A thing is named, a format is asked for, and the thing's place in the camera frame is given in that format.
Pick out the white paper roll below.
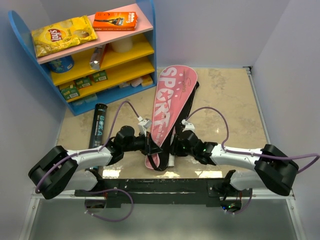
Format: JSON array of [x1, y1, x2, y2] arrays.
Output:
[[110, 37, 133, 53]]

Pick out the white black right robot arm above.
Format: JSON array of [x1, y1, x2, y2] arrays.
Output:
[[170, 130, 299, 197]]

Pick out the black BOKA shuttlecock tube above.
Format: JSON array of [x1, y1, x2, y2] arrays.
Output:
[[84, 103, 109, 172]]

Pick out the yellow Lays chips bag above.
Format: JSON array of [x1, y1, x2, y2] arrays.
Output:
[[31, 15, 98, 58]]

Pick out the blue round snack can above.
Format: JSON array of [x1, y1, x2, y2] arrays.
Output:
[[47, 55, 75, 74]]

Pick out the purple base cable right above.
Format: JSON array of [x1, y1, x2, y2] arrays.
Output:
[[223, 192, 254, 215]]

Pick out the silver orange foil box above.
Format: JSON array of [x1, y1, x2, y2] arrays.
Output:
[[89, 44, 107, 71]]

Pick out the pink SPORT racket bag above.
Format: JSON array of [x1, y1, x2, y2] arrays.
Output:
[[145, 65, 199, 172]]

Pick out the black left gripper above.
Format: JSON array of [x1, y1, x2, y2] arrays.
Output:
[[122, 131, 163, 156]]

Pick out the green gum box left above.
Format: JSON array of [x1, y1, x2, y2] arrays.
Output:
[[59, 84, 80, 101]]

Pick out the blue wooden shelf unit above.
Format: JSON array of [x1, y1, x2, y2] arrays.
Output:
[[8, 0, 157, 116]]

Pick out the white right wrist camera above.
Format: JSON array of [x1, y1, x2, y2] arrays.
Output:
[[181, 119, 195, 132]]

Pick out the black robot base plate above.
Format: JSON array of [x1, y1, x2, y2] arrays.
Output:
[[75, 178, 251, 208]]

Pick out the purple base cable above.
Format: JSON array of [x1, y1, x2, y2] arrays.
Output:
[[84, 188, 136, 223], [223, 192, 254, 215]]

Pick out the green gum box middle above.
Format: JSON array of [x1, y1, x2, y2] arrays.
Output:
[[74, 76, 92, 89]]

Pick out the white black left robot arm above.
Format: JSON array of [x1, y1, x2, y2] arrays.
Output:
[[28, 125, 163, 200]]

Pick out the pink badminton racket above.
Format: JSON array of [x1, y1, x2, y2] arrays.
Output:
[[168, 154, 175, 168]]

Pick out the green gum box right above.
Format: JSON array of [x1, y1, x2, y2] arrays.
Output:
[[90, 70, 108, 83]]

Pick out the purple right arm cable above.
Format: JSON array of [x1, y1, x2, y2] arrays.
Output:
[[184, 106, 320, 174]]

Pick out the orange Gillette razor box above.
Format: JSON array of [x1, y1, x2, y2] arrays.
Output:
[[92, 11, 138, 31]]

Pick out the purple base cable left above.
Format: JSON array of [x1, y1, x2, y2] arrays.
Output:
[[84, 188, 136, 223]]

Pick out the green gum box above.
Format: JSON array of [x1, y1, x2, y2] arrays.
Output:
[[90, 70, 108, 83], [74, 76, 92, 89], [59, 84, 80, 101]]

